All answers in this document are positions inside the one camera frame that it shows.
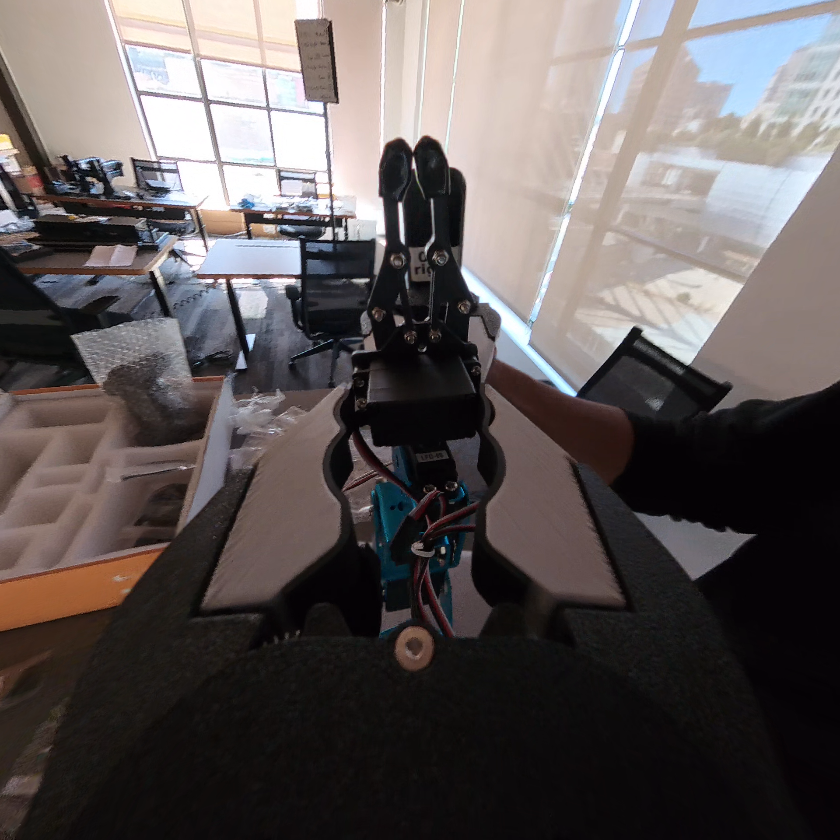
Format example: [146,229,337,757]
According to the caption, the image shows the person's dark clothing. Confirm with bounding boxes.
[696,518,840,840]

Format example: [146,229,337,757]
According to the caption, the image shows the wood edged table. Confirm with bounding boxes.
[14,235,179,317]
[196,238,304,370]

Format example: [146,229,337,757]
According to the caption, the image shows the beige roller blind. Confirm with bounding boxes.
[384,0,634,329]

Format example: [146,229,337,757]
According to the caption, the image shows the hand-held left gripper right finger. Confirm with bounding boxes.
[472,386,629,610]

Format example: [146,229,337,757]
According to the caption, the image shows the desk with small items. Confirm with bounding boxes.
[228,193,358,241]

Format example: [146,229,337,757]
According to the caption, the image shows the clear plastic bags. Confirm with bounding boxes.
[233,389,311,448]

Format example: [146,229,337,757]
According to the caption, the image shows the black office chair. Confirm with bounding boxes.
[284,236,379,389]

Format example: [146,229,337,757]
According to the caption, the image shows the bubble wrap bundle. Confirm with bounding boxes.
[71,318,206,448]

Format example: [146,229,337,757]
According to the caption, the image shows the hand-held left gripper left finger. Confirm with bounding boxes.
[199,386,362,616]

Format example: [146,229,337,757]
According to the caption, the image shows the black mesh chair back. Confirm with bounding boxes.
[576,326,733,419]

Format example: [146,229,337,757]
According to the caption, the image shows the person's right forearm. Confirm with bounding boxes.
[489,357,840,540]

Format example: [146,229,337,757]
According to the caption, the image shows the red white servo cable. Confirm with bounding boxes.
[351,427,483,641]

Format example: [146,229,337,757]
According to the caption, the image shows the white box with foam insert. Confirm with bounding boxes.
[0,377,235,632]

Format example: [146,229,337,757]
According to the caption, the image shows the black and blue toy robot arm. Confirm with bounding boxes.
[350,136,492,641]

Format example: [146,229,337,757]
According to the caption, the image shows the desk with monitor arms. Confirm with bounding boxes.
[29,154,211,252]

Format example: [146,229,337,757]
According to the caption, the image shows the dark desk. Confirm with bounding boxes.
[0,390,756,840]

